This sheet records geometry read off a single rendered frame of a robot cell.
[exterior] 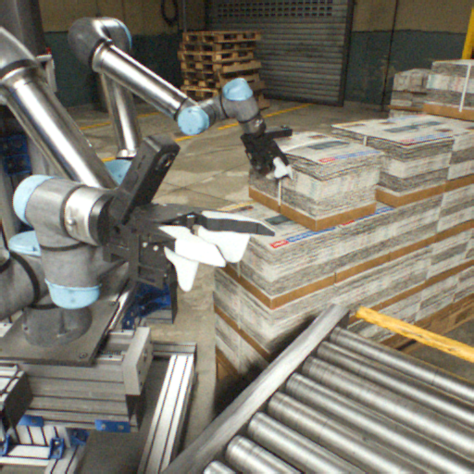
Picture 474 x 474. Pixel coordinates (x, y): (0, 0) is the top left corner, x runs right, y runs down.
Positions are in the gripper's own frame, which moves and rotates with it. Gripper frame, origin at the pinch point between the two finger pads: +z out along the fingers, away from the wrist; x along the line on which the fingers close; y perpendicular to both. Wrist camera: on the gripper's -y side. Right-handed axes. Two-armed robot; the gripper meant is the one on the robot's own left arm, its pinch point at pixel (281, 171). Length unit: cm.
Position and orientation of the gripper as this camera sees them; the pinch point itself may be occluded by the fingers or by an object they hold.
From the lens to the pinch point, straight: 150.3
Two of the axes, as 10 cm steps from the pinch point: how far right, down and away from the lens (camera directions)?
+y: -7.3, 6.6, -2.0
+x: 5.4, 3.8, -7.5
